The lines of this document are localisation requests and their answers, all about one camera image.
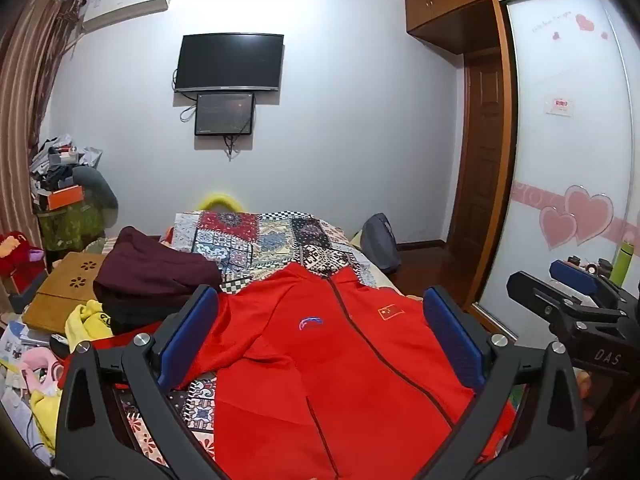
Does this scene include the brown wooden door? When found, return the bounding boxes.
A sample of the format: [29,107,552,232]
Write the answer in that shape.
[447,55,516,252]

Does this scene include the green bottle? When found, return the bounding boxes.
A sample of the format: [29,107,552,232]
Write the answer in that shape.
[612,241,636,286]

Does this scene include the red plush toy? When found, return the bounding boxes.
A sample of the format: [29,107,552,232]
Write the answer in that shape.
[0,230,48,286]

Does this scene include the grey backpack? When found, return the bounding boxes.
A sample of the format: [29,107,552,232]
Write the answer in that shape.
[361,213,402,275]

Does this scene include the grey cushion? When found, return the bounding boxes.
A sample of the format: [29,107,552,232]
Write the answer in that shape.
[72,165,119,212]

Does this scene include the wooden overhead cabinet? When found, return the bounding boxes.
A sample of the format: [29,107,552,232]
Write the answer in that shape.
[404,0,596,56]

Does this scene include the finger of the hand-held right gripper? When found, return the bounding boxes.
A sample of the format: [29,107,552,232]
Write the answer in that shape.
[506,271,622,328]
[549,259,626,303]

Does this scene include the maroon folded clothes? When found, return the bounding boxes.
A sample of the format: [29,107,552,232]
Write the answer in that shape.
[92,226,223,335]

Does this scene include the green patterned cloth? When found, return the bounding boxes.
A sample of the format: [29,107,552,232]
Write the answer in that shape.
[37,202,106,253]

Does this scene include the frosted heart-print wardrobe door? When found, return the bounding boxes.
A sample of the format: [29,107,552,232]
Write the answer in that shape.
[472,0,640,341]

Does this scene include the brown striped curtain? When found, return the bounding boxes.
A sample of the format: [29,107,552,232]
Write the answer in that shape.
[0,0,86,273]

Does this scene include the wall-mounted black television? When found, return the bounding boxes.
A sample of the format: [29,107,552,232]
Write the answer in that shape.
[173,33,285,94]

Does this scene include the patchwork printed bedspread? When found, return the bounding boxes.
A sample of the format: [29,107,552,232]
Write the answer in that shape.
[160,210,408,431]

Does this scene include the yellow garment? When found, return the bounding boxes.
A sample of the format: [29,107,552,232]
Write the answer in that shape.
[65,300,116,353]

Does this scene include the orange box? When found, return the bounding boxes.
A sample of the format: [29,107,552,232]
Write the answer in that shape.
[47,185,85,211]

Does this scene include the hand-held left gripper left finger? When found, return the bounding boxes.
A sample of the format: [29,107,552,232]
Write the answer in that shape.
[50,284,226,480]

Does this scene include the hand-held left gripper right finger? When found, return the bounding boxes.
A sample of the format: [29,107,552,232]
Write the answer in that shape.
[422,286,591,480]

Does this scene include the white air conditioner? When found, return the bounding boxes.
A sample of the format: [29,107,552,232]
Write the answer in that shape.
[80,0,176,31]

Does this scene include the small black wall monitor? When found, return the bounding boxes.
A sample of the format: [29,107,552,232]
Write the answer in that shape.
[194,92,256,137]

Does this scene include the red zip jacket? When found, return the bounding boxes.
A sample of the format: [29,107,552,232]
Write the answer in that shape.
[167,262,516,480]

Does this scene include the pink soft item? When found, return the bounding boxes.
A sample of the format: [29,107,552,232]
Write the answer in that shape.
[15,347,63,391]

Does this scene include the yellow hoop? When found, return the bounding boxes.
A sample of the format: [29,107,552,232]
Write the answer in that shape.
[196,191,251,213]

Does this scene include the pile of papers and clutter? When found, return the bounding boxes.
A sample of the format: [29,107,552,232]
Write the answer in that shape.
[27,134,103,196]

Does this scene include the wooden lap desk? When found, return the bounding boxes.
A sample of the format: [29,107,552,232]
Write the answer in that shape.
[22,251,108,336]

